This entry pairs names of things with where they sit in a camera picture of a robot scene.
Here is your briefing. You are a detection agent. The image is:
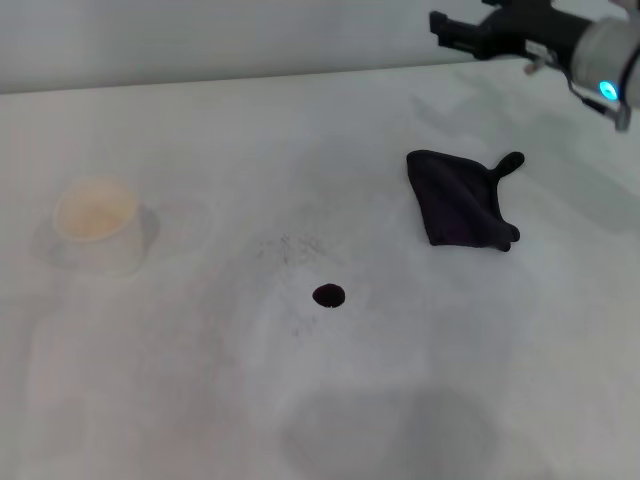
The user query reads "black water stain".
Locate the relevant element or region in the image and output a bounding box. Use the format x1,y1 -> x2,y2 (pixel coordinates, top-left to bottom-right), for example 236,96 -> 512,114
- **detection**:
311,282 -> 348,310

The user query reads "white paper cup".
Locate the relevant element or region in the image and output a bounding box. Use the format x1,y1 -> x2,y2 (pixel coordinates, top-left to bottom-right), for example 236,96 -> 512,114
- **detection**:
51,176 -> 162,279

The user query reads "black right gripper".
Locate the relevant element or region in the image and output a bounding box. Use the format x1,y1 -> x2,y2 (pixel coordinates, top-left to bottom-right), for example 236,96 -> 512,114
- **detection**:
428,0 -> 594,62

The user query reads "dark purple rag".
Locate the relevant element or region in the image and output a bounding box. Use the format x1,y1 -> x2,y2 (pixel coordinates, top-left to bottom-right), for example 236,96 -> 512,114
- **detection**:
405,148 -> 527,253

